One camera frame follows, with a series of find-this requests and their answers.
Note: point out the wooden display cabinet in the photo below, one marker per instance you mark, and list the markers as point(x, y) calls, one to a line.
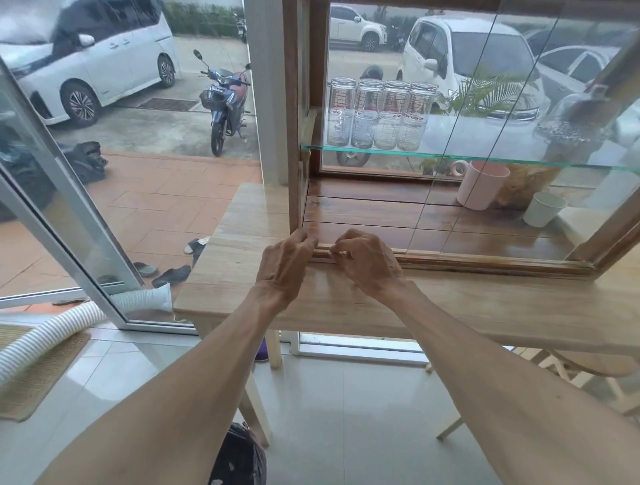
point(294, 100)

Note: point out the clear glass dome cover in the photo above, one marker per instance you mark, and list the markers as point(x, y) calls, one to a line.
point(575, 117)

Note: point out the person's left fingers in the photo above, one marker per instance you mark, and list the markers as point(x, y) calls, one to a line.
point(306, 241)

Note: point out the white van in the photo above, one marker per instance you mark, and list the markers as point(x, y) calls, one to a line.
point(75, 55)

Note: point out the pink mug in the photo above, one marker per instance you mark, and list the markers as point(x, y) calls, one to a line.
point(480, 186)

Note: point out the purple shoe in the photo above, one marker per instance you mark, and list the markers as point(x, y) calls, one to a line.
point(261, 352)

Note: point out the person's right forearm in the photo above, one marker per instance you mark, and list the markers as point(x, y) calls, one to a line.
point(505, 399)

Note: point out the person's left forearm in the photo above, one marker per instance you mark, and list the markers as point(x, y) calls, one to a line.
point(180, 399)

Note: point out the silver car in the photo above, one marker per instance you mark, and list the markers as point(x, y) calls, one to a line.
point(575, 62)

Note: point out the black sandal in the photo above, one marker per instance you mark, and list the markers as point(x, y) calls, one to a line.
point(172, 276)

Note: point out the white pickup car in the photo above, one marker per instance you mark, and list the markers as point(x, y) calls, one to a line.
point(355, 27)

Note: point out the glass cabinet sliding door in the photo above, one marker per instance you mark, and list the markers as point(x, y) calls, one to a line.
point(500, 230)

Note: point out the woven straw mat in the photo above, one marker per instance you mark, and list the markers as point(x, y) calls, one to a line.
point(40, 374)

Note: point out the white hatchback car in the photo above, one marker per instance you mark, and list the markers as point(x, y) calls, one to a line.
point(470, 50)

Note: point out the light wooden table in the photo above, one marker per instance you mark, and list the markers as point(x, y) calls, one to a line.
point(225, 280)

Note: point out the light wooden chair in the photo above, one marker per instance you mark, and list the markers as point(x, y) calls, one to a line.
point(590, 367)

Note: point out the white building pillar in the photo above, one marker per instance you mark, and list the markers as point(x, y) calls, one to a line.
point(265, 100)

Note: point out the blue and red motorcycle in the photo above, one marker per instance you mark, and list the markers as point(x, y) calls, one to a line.
point(222, 102)

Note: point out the clear printed drinking glass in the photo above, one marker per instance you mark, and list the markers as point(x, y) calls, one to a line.
point(391, 116)
point(418, 117)
point(366, 115)
point(341, 112)

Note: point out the person's right fingers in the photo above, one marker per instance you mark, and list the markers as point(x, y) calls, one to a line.
point(347, 244)

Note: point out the person's right hand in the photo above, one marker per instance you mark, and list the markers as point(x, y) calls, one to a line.
point(372, 267)

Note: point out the white paper cup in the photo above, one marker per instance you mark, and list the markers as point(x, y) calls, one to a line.
point(542, 210)

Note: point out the aluminium framed glass door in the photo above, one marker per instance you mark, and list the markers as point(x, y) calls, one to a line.
point(65, 200)

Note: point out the person's left hand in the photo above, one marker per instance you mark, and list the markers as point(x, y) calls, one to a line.
point(282, 270)

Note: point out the orange plastic bag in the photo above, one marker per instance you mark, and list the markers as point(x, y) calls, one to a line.
point(525, 185)

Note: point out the grey sandal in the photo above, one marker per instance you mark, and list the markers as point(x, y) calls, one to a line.
point(196, 245)
point(145, 270)

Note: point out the green palm plant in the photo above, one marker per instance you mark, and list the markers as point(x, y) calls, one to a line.
point(480, 97)

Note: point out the glass cabinet shelf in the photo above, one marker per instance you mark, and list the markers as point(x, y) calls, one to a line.
point(390, 152)

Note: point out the black garbage bag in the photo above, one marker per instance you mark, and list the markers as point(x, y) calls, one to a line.
point(85, 160)

